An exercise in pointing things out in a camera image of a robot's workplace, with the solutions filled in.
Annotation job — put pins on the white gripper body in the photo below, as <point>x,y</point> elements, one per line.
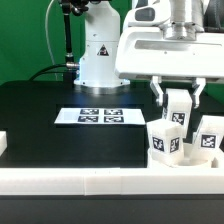
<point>143,53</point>

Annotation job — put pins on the white marker tag sheet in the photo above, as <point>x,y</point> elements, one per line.
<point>100,116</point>

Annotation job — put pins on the white U-shaped obstacle fence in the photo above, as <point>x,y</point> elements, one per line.
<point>203,179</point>

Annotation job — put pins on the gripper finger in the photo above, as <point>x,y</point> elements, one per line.
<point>157,90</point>
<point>198,85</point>

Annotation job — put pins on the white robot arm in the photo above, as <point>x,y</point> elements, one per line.
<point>177,19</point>

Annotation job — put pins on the white round stool seat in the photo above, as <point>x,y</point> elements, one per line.
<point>183,161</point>

